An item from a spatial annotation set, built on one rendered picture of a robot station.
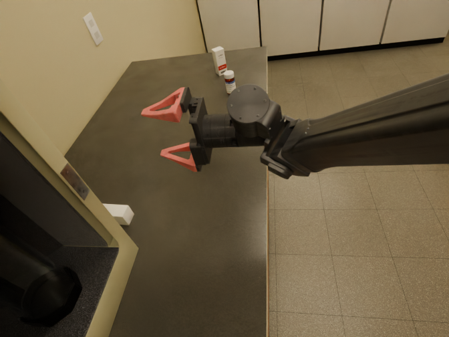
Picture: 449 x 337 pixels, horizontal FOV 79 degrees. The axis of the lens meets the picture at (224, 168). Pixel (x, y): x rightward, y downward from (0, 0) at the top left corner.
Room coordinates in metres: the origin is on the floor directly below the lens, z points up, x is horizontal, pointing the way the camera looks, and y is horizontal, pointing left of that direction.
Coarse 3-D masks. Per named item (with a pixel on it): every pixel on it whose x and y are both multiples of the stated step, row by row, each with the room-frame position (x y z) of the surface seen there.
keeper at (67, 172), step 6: (66, 168) 0.34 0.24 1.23; (66, 174) 0.33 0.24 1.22; (72, 174) 0.34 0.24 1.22; (66, 180) 0.33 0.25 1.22; (72, 180) 0.34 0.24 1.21; (78, 180) 0.34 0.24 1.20; (72, 186) 0.33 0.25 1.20; (78, 186) 0.34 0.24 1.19; (84, 186) 0.35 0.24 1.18; (78, 192) 0.33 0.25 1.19; (84, 192) 0.34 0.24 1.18; (84, 198) 0.33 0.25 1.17
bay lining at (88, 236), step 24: (0, 144) 0.33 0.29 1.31; (0, 168) 0.34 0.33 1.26; (24, 168) 0.33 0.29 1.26; (0, 192) 0.35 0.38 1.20; (24, 192) 0.34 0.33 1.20; (48, 192) 0.33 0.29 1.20; (24, 216) 0.35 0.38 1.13; (48, 216) 0.34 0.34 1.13; (72, 216) 0.33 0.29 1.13; (48, 240) 0.35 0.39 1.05; (72, 240) 0.34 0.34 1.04; (96, 240) 0.33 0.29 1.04
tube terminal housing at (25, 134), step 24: (0, 96) 0.34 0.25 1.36; (0, 120) 0.34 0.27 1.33; (24, 120) 0.34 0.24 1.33; (24, 144) 0.34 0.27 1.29; (48, 144) 0.34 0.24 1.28; (48, 168) 0.35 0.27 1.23; (72, 168) 0.35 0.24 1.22; (72, 192) 0.35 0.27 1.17; (96, 216) 0.33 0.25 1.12; (120, 240) 0.33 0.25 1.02; (120, 264) 0.29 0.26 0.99; (120, 288) 0.26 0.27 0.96; (96, 312) 0.20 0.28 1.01; (96, 336) 0.17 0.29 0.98
